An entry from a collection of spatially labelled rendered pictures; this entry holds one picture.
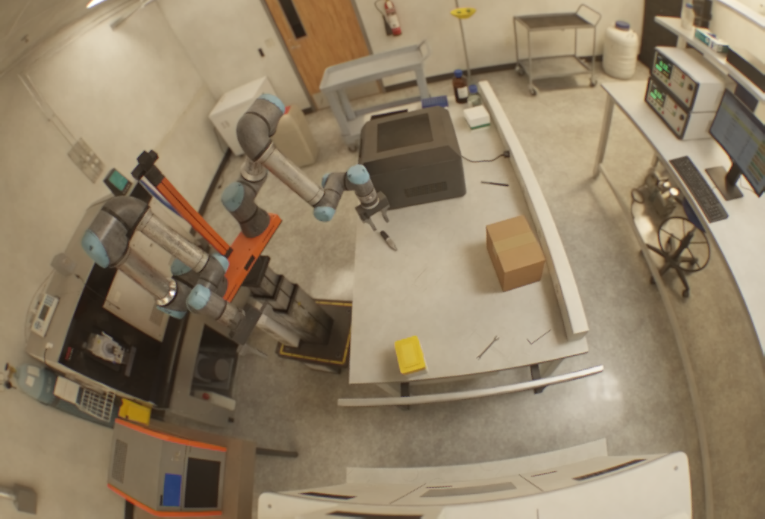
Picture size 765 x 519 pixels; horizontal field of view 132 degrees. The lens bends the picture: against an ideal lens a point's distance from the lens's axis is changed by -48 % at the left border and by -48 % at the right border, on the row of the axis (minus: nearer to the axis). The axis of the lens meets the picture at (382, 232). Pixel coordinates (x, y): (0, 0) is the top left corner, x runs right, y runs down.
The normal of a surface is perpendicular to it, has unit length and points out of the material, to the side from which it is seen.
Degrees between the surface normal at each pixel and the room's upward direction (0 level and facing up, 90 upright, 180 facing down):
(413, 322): 0
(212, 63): 90
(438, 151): 58
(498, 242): 0
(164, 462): 90
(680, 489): 0
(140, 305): 90
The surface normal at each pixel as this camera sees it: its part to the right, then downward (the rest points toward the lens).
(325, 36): 0.00, 0.79
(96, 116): 0.96, -0.17
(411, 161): -0.14, 0.35
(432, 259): -0.27, -0.59
